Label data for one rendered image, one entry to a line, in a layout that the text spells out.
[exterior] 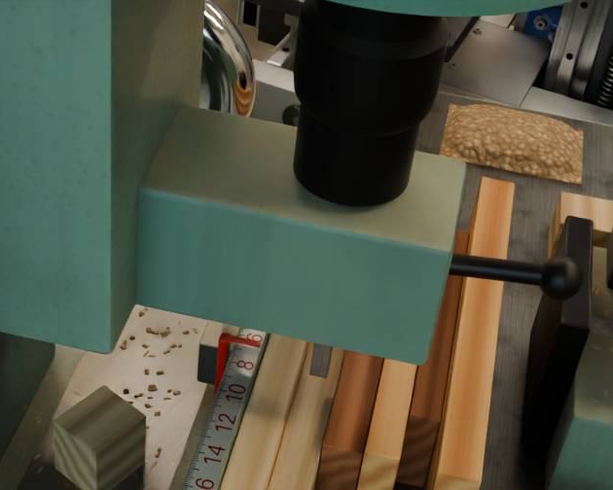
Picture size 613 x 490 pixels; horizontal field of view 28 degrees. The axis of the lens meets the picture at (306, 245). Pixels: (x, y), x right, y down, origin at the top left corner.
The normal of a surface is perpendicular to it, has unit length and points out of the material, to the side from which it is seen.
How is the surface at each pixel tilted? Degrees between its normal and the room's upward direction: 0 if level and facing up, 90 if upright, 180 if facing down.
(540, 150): 28
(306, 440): 0
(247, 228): 90
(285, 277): 90
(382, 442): 0
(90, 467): 90
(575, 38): 90
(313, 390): 0
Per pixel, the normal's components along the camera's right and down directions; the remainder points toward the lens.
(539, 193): 0.11, -0.76
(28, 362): 0.97, 0.21
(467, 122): -0.25, -0.80
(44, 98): -0.19, 0.61
